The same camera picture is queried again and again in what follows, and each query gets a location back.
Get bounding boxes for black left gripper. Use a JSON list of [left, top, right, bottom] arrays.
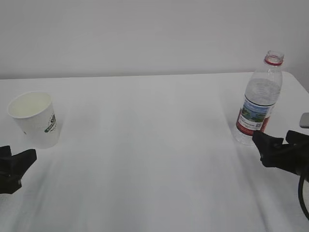
[[0, 145, 37, 194]]

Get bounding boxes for clear plastic water bottle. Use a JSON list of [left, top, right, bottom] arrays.
[[233, 50, 284, 145]]

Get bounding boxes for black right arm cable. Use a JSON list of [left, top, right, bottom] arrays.
[[298, 173, 309, 218]]

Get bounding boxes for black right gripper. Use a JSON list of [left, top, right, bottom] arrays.
[[252, 130, 309, 176]]

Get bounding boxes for white paper cup green logo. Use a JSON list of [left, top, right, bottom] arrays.
[[7, 91, 59, 149]]

